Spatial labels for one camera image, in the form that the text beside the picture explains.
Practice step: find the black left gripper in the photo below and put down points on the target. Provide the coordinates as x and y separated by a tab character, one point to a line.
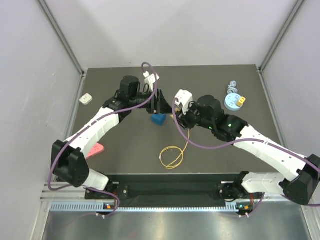
164	107

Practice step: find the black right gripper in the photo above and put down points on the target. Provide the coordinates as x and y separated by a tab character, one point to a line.
184	119

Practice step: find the yellow charger with cable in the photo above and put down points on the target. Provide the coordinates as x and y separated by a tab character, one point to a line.
177	161

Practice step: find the blue cube power socket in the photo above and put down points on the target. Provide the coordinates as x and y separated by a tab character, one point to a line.
158	119

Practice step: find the yellow plug adapter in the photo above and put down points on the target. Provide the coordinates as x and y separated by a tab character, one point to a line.
241	102

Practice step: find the pink triangular power strip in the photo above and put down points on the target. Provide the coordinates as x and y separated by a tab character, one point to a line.
95	150

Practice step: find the white square socket adapter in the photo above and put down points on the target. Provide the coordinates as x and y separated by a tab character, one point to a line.
85	99

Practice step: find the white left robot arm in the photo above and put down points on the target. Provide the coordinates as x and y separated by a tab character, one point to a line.
69	157

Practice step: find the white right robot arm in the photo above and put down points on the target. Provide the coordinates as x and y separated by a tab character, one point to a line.
297	176

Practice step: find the round light blue power strip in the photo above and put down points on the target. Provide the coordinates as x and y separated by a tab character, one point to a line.
232	97

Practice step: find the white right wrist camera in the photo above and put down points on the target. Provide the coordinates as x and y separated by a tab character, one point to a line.
182	100

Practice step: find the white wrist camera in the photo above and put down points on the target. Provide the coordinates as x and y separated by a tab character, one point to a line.
150	81
182	100

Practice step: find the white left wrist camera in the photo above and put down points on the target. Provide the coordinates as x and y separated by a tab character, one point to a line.
150	81

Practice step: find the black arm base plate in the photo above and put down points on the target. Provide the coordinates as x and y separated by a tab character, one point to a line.
212	190

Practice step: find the left aluminium frame post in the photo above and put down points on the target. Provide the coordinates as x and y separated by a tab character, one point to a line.
43	5

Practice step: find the aluminium frame post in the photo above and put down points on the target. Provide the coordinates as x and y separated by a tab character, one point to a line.
43	5
297	6

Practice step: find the grey slotted cable duct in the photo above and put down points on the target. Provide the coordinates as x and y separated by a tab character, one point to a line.
106	207

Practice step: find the right aluminium frame post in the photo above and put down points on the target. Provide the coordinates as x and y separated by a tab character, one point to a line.
297	6

